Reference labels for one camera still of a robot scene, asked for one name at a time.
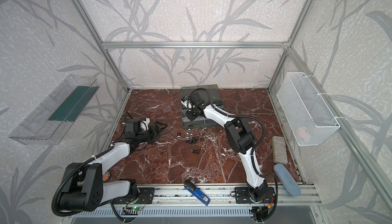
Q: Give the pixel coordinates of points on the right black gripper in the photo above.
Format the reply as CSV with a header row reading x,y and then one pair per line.
x,y
191,111

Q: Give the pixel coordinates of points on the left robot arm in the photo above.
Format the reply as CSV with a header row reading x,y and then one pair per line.
x,y
83,188

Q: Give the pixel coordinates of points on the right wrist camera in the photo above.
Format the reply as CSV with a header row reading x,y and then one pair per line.
x,y
187,103

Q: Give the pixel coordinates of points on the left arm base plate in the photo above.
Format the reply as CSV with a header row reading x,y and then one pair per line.
x,y
144,195

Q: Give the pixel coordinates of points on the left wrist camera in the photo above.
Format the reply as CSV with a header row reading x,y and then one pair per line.
x,y
144,124

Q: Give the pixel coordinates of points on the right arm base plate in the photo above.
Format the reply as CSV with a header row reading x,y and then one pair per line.
x,y
243,195

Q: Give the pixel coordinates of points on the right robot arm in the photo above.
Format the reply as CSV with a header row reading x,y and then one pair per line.
x,y
239,134

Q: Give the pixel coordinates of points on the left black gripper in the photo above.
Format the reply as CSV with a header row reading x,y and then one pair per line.
x,y
152,128

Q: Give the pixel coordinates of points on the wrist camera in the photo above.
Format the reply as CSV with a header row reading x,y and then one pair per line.
x,y
187,103
144,124

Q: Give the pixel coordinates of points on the pink object in basket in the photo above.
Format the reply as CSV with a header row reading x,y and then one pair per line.
x,y
303,133

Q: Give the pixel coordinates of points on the black screw cluster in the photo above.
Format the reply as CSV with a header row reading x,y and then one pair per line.
x,y
193,140

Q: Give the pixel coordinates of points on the white wire mesh basket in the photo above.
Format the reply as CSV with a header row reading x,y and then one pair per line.
x,y
304,106

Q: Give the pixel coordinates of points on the grey sponge block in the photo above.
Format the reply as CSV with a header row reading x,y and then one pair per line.
x,y
279,150

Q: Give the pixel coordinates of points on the clear acrylic wall shelf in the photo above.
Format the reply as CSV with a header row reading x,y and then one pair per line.
x,y
50,121

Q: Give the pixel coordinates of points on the grey compartment organizer box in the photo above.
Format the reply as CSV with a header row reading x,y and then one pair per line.
x,y
200,122

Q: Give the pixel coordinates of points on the blue black utility knife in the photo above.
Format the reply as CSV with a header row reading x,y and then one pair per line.
x,y
196,192

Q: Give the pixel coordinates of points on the lone black screw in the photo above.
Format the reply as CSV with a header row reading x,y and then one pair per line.
x,y
195,151

